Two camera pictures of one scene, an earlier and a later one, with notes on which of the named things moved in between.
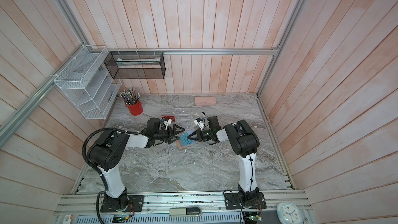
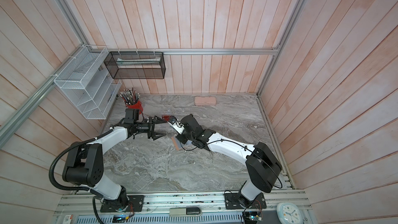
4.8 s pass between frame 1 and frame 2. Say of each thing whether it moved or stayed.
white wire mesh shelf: stayed
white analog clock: stayed
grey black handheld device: stayed
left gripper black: moved
